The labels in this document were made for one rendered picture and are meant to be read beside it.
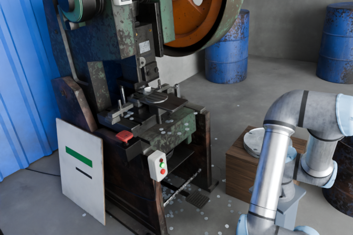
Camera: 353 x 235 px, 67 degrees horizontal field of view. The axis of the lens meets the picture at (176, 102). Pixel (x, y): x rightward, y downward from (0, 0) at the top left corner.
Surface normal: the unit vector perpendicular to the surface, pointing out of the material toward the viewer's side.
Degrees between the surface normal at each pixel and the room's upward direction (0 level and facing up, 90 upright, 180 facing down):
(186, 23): 90
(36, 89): 90
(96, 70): 90
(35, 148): 90
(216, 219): 0
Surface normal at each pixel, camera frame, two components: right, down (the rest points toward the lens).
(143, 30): 0.77, 0.22
